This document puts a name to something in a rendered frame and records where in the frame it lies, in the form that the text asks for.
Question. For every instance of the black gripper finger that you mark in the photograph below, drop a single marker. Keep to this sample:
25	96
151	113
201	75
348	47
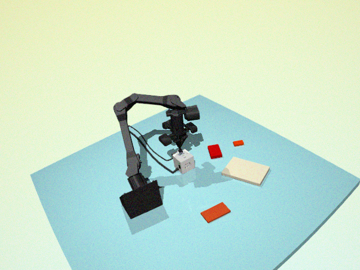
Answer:
182	139
177	142

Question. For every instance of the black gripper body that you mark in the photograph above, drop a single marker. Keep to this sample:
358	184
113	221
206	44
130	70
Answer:
177	130

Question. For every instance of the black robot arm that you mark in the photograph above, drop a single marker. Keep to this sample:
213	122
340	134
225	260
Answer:
121	108

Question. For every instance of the beige flat slab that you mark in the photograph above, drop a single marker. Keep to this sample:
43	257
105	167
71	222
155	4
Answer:
243	170

